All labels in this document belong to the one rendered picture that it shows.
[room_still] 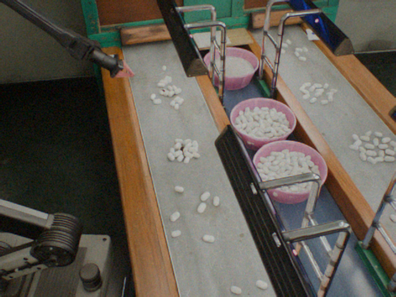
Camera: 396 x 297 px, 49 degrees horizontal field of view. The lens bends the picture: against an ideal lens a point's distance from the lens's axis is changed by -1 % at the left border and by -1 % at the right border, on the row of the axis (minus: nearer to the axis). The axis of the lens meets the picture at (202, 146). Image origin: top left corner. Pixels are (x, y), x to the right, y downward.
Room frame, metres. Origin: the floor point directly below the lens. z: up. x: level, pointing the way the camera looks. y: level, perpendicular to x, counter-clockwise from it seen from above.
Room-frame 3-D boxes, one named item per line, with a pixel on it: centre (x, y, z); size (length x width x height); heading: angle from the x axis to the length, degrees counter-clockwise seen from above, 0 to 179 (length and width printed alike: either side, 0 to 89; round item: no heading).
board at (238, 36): (2.01, -0.08, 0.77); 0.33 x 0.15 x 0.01; 104
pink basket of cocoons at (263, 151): (1.10, -0.32, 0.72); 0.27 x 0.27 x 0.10
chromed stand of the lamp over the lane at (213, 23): (1.57, 0.01, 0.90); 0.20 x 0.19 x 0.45; 14
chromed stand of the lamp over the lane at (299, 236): (0.63, -0.23, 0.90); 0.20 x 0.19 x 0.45; 14
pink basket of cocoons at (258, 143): (1.37, -0.25, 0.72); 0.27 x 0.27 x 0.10
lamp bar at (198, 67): (1.56, 0.09, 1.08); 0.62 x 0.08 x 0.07; 14
